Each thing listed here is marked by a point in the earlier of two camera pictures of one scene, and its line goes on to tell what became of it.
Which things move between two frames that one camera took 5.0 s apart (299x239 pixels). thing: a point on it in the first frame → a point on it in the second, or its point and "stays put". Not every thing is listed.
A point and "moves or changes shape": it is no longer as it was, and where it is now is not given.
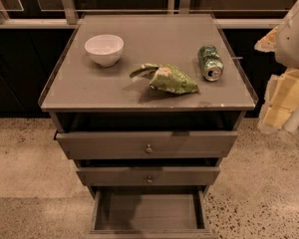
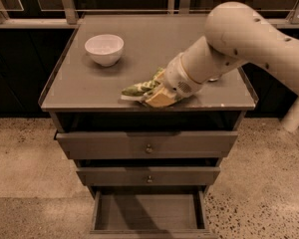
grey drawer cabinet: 148,106 stays put
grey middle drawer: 148,175 stays put
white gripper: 294,44 → 175,77
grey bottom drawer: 149,212 stays put
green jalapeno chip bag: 166,78 moves or changes shape
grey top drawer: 147,144 stays put
